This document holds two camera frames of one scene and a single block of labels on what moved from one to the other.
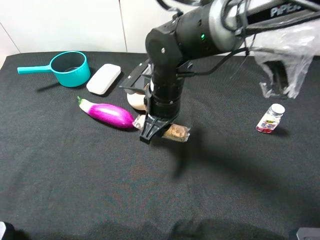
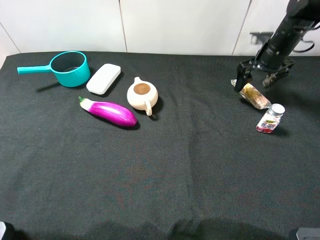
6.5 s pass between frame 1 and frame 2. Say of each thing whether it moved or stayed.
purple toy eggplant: stayed
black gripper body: moved
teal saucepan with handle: stayed
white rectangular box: stayed
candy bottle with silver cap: stayed
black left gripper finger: moved
